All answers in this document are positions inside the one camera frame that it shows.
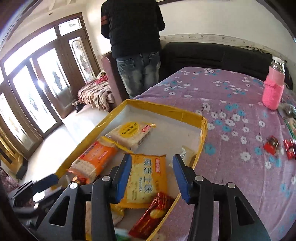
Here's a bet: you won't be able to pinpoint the plain yellow snack pack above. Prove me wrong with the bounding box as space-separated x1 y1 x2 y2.
110 204 125 226

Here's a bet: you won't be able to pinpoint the standing person dark jacket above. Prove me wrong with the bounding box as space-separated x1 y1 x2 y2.
101 0 166 98

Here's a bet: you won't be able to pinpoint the yellow label cracker pack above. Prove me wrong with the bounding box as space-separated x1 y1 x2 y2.
103 121 157 153

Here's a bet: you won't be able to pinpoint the maroon armchair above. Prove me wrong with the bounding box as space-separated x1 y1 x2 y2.
101 52 130 106

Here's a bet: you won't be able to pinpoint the black sofa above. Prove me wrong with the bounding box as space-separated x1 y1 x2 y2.
159 42 293 90

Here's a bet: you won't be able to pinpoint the pink knitted thermos bottle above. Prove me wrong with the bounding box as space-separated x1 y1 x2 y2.
262 56 285 110

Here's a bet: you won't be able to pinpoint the red black candy wrapper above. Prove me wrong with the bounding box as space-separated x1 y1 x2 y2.
263 136 279 156

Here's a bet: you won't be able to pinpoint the small red candy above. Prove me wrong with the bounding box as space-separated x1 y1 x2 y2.
283 139 296 160

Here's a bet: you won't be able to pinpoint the yellow cardboard tray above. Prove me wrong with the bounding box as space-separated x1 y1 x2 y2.
54 99 208 241

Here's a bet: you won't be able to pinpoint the purple floral tablecloth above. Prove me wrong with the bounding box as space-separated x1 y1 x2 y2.
137 67 295 240

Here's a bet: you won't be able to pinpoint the clear bag dark contents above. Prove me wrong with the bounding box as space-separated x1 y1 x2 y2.
277 103 296 118

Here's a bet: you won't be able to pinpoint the orange soda cracker pack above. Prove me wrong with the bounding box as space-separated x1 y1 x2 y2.
67 136 134 185

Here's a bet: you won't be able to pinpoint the round green label cake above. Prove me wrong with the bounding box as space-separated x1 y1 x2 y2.
285 118 296 140

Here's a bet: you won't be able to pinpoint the patterned sofa blanket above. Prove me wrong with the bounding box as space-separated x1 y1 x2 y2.
78 71 115 112

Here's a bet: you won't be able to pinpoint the yellow biscuit pack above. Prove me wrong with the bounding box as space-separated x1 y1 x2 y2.
118 154 168 209

